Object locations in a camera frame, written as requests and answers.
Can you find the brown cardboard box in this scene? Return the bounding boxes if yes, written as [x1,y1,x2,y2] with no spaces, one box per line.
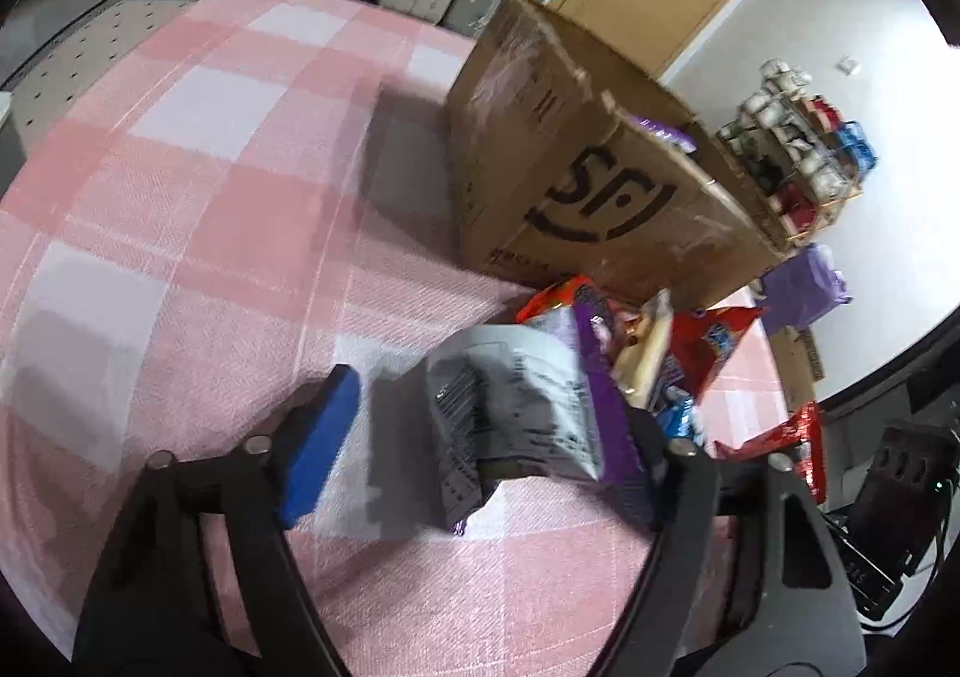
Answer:
[446,0,793,312]

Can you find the wooden shoe rack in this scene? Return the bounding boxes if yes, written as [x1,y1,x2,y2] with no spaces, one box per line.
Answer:
[715,58,879,251]

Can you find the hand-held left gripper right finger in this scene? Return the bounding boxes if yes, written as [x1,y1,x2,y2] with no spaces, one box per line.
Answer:
[585,409,865,677]

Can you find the pink checked tablecloth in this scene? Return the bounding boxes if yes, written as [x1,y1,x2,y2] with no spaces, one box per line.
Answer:
[0,0,796,677]

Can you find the cream sandwich biscuit packet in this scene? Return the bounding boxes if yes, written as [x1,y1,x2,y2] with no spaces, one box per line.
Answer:
[610,287,677,400]

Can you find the shiny red snack packet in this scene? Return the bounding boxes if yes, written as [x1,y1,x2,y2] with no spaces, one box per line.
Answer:
[712,400,828,506]

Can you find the patterned floor rug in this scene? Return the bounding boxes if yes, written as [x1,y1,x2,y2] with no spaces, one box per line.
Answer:
[0,0,220,139]

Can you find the purple and white snack packet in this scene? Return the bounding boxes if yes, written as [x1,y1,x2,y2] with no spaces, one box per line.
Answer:
[424,285,658,538]

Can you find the rows of sneakers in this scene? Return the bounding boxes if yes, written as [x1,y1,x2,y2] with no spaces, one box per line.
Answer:
[718,58,878,235]

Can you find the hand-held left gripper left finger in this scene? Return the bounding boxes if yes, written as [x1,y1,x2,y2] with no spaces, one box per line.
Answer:
[71,364,362,677]

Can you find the purple bag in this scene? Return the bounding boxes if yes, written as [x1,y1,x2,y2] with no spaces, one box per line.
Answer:
[757,242,855,334]

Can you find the blue cookie packet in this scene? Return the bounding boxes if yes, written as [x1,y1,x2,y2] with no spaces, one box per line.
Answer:
[652,384,707,442]

